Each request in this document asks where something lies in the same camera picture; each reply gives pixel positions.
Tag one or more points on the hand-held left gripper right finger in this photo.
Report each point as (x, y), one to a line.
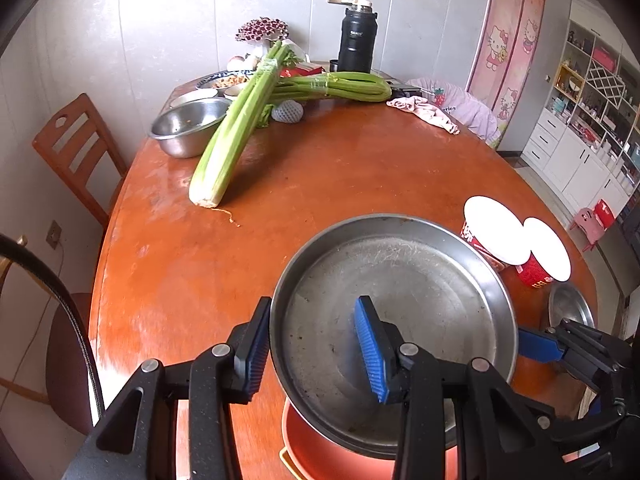
(372, 350)

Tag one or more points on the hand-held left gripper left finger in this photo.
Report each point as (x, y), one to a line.
(255, 355)

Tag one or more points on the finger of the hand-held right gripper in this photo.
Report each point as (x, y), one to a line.
(537, 345)

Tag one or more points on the wide steel bowl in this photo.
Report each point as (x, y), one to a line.
(570, 305)

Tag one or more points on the steel pan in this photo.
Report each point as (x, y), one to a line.
(425, 285)

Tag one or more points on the small red noodle bowl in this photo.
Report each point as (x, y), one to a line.
(547, 250)

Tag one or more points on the yellow shell-shaped plate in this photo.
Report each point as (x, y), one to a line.
(284, 456)

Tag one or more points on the orange bear-shaped plate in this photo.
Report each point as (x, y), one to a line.
(325, 460)

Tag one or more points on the large red noodle bowl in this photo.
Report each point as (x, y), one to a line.
(495, 230)

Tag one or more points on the pink child chair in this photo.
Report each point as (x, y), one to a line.
(590, 222)

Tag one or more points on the red child stool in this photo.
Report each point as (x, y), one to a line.
(604, 212)

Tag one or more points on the white shelf cabinet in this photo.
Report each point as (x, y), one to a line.
(570, 160)

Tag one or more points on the dark seat wooden chair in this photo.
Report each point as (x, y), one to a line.
(65, 360)

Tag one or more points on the long celery bunch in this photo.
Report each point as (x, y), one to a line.
(225, 150)

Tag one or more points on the small steel bowl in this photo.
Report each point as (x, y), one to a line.
(185, 125)

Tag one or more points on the grey foam fruit net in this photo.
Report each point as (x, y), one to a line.
(287, 111)

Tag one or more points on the pink cloth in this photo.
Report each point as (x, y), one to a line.
(425, 110)

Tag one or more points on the black tool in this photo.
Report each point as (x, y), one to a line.
(405, 91)

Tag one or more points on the small white bowl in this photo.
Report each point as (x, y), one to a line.
(235, 91)

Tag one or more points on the shallow steel plate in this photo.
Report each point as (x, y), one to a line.
(192, 96)

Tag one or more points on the wrapped celery bunch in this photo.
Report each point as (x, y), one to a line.
(340, 85)

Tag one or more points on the blue patterned food plate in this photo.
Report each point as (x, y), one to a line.
(220, 81)

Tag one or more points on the red box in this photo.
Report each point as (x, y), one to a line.
(305, 70)

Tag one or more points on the wooden slatted chair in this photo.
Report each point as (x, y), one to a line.
(65, 130)

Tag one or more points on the pink cartoon wardrobe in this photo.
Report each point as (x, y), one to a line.
(505, 50)

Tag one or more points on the black thermos bottle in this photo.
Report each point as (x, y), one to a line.
(356, 45)

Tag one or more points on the low wall socket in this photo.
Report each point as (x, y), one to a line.
(54, 235)

